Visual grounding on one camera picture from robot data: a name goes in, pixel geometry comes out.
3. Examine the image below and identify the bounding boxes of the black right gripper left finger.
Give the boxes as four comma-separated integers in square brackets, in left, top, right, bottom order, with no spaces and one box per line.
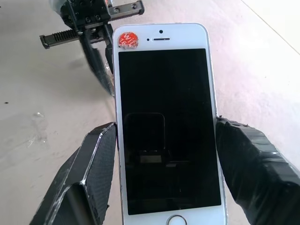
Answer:
[29,121,117,225]

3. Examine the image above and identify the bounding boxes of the white smartphone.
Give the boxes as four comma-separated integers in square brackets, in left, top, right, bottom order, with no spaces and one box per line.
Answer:
[112,22,232,225]

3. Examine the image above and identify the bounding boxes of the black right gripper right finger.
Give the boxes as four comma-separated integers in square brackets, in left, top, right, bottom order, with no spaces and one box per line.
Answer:
[215,116,300,225]

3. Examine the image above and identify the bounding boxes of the round orange sticker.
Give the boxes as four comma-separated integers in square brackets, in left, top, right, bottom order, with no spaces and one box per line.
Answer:
[117,31,140,50]

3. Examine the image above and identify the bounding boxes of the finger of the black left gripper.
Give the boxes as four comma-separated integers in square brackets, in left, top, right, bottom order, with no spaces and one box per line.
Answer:
[104,22,116,74]
[79,35,115,96]

